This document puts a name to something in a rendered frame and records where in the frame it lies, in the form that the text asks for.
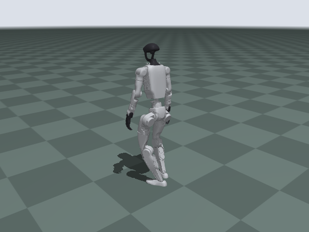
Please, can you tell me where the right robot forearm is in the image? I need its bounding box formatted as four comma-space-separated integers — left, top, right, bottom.
164, 91, 172, 110

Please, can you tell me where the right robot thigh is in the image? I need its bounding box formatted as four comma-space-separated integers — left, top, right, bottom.
152, 110, 171, 147

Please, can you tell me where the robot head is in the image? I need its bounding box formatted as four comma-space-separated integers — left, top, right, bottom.
143, 43, 160, 65

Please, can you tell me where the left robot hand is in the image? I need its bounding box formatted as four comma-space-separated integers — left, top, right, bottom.
126, 112, 133, 130

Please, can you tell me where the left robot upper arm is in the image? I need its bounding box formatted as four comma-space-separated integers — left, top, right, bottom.
134, 67, 148, 98

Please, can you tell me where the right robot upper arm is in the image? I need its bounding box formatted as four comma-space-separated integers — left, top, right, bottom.
164, 66, 172, 94

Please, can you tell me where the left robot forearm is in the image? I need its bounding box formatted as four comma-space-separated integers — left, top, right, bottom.
127, 90, 138, 116

